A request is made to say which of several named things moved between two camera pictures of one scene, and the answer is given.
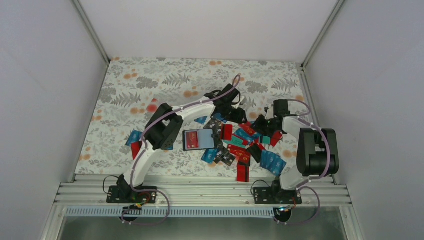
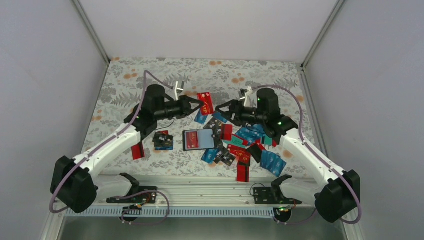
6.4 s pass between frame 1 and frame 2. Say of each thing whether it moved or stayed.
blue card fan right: stayed
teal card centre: stayed
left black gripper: moved
